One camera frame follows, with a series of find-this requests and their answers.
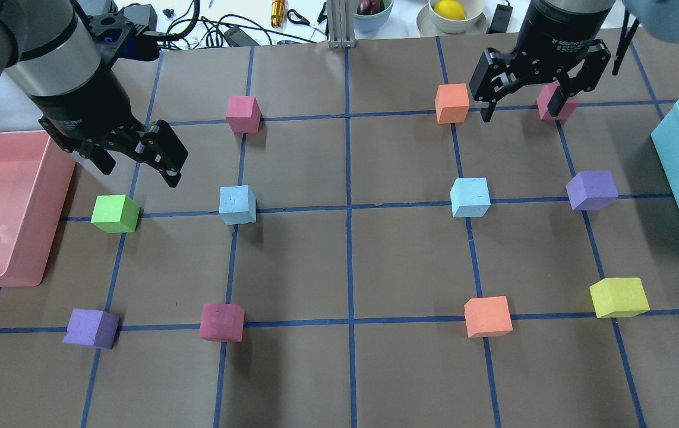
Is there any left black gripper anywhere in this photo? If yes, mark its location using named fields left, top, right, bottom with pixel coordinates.
left=39, top=77, right=189, bottom=188

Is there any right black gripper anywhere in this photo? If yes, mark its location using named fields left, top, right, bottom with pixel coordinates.
left=470, top=12, right=611, bottom=123

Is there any light blue block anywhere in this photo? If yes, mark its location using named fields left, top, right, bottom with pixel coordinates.
left=450, top=178, right=491, bottom=218
left=218, top=185, right=256, bottom=226

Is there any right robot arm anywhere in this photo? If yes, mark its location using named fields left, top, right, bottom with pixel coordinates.
left=469, top=1, right=679, bottom=122

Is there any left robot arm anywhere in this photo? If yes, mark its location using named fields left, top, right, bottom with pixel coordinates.
left=0, top=1, right=189, bottom=188

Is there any pink block top right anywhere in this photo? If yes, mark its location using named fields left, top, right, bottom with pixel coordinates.
left=536, top=81, right=579, bottom=121

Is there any pink block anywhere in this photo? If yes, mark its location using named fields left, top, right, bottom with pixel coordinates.
left=536, top=81, right=579, bottom=121
left=226, top=95, right=261, bottom=134

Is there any green foam block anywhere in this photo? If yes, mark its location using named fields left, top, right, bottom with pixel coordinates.
left=90, top=194, right=141, bottom=234

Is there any black power adapter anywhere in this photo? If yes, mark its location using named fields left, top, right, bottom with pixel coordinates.
left=487, top=3, right=513, bottom=33

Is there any orange block top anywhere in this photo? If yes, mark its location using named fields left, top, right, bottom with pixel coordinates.
left=435, top=83, right=470, bottom=124

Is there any orange block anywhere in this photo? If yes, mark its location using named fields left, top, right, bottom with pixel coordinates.
left=435, top=83, right=470, bottom=124
left=464, top=296, right=513, bottom=338

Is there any yellow lemon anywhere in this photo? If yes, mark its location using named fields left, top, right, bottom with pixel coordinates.
left=432, top=0, right=467, bottom=21

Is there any pink block top left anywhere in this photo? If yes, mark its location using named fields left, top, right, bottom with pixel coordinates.
left=226, top=95, right=261, bottom=134

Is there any bowl with lemon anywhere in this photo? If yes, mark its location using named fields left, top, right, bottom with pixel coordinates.
left=417, top=1, right=488, bottom=36

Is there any pink plastic bin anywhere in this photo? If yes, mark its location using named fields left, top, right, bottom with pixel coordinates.
left=0, top=131, right=75, bottom=287

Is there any purple block right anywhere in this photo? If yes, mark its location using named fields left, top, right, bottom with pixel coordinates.
left=566, top=170, right=619, bottom=211

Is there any purple block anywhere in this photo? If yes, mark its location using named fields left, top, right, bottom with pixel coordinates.
left=566, top=170, right=619, bottom=211
left=62, top=308, right=119, bottom=350

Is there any purple block bottom left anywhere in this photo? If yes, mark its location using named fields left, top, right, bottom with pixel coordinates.
left=62, top=308, right=119, bottom=350

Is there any green bowl with fruit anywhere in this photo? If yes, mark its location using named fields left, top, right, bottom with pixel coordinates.
left=353, top=1, right=394, bottom=33

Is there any magenta block bottom left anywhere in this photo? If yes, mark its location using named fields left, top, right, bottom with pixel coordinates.
left=198, top=304, right=246, bottom=343

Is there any yellow foam block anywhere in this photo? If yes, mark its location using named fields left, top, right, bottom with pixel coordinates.
left=589, top=278, right=651, bottom=319

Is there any orange block bottom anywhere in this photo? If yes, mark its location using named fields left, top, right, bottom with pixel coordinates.
left=464, top=296, right=513, bottom=338

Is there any aluminium profile post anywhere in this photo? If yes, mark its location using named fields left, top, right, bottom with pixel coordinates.
left=326, top=0, right=356, bottom=49

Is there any orange handled tool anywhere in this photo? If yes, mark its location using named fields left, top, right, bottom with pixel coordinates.
left=270, top=0, right=286, bottom=28

